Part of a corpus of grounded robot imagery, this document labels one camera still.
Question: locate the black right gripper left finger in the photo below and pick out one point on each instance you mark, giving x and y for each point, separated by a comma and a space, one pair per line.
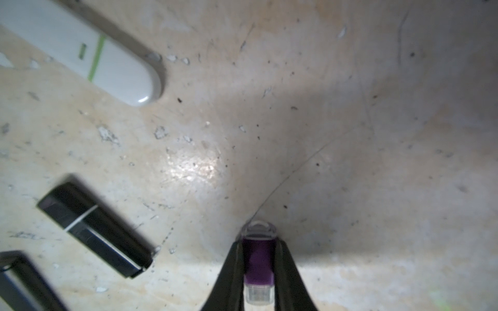
227, 292

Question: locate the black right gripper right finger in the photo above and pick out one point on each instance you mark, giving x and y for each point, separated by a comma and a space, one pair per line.
290, 291

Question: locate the purple usb flash drive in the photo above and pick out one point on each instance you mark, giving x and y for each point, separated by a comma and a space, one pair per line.
259, 241

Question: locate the black usb drive white stripe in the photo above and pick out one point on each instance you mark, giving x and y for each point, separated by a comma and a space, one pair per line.
89, 220

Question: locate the black usb flash drive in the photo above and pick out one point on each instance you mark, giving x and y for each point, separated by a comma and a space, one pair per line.
23, 287

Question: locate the white usb flash drive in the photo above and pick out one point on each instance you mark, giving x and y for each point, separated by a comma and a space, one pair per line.
84, 49

